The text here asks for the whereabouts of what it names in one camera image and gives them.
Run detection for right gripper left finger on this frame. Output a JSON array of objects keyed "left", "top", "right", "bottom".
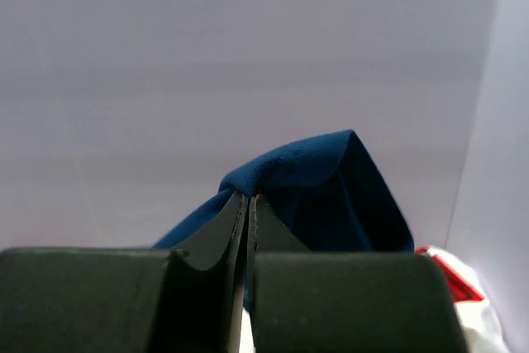
[{"left": 1, "top": 193, "right": 249, "bottom": 352}]

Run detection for blue t shirt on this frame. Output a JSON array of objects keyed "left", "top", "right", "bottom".
[{"left": 150, "top": 128, "right": 416, "bottom": 312}]

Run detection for white red print t shirt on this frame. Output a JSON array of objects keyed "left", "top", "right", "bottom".
[{"left": 239, "top": 247, "right": 507, "bottom": 352}]

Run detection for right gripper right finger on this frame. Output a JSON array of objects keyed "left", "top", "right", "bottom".
[{"left": 248, "top": 195, "right": 465, "bottom": 353}]

